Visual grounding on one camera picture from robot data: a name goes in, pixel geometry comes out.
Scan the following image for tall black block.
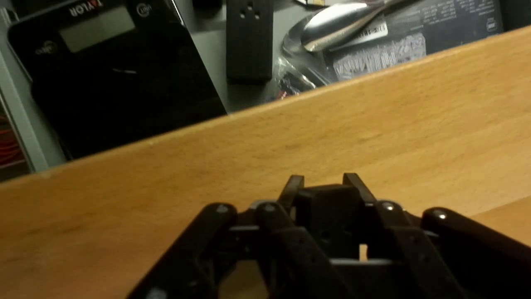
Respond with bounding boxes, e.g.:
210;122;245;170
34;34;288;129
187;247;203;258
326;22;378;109
225;0;273;82

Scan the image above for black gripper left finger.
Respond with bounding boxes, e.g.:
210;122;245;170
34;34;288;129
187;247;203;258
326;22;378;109
125;203;353;299

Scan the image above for grey metal drawer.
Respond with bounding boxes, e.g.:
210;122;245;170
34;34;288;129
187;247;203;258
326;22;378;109
1;0;531;162

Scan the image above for black digital scale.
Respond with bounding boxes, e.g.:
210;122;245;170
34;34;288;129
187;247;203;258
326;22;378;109
6;0;225;160

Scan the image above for small black cube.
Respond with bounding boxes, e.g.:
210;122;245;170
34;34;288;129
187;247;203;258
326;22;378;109
295;185;361;258

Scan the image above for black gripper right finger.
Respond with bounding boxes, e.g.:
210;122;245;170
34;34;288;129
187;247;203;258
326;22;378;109
341;173;531;299

